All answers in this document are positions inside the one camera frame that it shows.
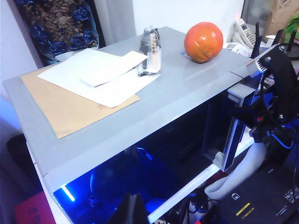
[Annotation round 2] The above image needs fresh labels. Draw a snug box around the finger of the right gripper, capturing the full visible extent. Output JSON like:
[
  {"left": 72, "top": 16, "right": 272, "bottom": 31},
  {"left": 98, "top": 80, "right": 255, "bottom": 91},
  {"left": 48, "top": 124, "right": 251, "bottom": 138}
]
[
  {"left": 245, "top": 43, "right": 299, "bottom": 122},
  {"left": 230, "top": 106, "right": 259, "bottom": 129}
]

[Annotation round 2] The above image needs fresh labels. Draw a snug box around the brown cardboard box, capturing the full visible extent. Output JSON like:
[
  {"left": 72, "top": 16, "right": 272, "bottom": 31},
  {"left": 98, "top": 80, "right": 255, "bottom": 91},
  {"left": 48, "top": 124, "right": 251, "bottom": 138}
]
[{"left": 263, "top": 0, "right": 295, "bottom": 31}]

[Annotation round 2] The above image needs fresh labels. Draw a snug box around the black router with antennas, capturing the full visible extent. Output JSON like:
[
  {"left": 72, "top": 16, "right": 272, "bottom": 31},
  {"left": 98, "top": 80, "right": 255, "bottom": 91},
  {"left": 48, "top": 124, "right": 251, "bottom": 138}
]
[{"left": 249, "top": 22, "right": 299, "bottom": 59}]

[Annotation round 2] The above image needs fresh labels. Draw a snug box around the large white paper sheet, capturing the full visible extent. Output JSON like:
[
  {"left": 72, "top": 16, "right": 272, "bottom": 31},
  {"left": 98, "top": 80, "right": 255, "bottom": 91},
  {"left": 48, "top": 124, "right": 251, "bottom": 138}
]
[{"left": 37, "top": 48, "right": 162, "bottom": 109}]

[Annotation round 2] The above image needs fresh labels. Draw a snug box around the black box yellow label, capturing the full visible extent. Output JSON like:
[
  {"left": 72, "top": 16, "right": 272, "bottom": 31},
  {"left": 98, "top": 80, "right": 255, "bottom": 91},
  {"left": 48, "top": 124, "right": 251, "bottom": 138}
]
[{"left": 218, "top": 161, "right": 299, "bottom": 224}]

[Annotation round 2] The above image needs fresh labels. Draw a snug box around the black Midea microwave oven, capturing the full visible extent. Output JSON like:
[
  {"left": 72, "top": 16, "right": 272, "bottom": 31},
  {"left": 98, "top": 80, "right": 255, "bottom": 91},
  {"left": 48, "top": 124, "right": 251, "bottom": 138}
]
[{"left": 2, "top": 26, "right": 262, "bottom": 224}]

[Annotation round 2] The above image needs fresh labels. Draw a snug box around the white foam sheet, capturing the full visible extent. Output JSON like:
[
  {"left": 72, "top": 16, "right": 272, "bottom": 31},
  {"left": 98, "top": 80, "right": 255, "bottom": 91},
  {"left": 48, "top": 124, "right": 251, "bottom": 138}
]
[{"left": 204, "top": 141, "right": 267, "bottom": 199}]

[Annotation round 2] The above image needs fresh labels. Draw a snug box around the blue cable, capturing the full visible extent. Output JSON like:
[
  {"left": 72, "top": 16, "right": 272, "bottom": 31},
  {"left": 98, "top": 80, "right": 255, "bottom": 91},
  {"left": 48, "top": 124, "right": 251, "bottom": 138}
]
[{"left": 268, "top": 129, "right": 294, "bottom": 149}]

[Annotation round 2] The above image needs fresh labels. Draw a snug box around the green plastic bag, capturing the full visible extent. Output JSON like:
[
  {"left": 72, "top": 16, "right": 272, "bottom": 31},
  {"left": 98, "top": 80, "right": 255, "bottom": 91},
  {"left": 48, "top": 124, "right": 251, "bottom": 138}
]
[{"left": 285, "top": 13, "right": 299, "bottom": 42}]

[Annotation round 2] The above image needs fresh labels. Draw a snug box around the small white envelope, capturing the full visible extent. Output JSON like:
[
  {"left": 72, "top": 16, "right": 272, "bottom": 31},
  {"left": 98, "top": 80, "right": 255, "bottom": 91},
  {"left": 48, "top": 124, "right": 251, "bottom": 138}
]
[{"left": 79, "top": 50, "right": 152, "bottom": 88}]

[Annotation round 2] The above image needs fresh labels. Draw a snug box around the brown paper envelope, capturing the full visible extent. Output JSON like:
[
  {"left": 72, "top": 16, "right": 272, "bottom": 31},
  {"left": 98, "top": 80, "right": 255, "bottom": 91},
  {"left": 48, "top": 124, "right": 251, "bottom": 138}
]
[{"left": 20, "top": 63, "right": 141, "bottom": 140}]

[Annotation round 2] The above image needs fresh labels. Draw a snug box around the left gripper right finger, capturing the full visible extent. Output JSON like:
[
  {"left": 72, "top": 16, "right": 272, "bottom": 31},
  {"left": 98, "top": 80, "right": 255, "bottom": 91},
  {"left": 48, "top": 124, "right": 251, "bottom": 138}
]
[{"left": 135, "top": 195, "right": 149, "bottom": 224}]

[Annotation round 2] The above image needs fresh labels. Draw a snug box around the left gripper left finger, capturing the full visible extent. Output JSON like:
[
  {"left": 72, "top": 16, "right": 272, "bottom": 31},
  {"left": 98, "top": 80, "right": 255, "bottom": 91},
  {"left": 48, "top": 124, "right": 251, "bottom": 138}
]
[{"left": 109, "top": 193, "right": 135, "bottom": 224}]

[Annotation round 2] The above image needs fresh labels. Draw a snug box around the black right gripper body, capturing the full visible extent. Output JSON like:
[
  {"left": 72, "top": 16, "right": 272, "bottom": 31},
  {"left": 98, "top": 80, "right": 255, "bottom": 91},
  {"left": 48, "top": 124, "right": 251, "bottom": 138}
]
[{"left": 249, "top": 98, "right": 295, "bottom": 150}]

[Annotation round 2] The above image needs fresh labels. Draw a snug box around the plastic wrapped chopsticks packet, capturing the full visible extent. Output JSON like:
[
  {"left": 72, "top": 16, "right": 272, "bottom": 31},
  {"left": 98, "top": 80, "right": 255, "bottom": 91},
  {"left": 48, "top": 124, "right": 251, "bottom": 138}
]
[{"left": 137, "top": 27, "right": 163, "bottom": 77}]

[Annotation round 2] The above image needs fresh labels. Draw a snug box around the red and blue carton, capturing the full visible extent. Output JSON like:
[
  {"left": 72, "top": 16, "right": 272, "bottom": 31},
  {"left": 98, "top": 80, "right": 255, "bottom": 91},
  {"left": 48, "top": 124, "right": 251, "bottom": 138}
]
[{"left": 13, "top": 192, "right": 56, "bottom": 224}]

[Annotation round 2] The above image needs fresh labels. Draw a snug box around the black glass microwave door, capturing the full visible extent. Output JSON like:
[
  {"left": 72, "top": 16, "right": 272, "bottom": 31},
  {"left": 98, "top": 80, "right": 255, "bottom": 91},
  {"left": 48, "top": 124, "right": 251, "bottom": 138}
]
[{"left": 52, "top": 83, "right": 256, "bottom": 224}]

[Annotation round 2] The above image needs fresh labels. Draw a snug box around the white desk telephone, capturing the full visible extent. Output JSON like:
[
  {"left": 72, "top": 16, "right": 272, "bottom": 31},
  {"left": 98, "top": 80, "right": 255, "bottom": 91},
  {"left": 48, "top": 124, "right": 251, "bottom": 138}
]
[{"left": 224, "top": 18, "right": 257, "bottom": 56}]

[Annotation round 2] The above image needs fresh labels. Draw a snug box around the orange fruit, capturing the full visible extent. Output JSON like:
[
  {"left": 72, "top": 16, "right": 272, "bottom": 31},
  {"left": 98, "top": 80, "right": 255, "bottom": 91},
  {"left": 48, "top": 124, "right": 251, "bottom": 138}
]
[{"left": 184, "top": 21, "right": 224, "bottom": 64}]

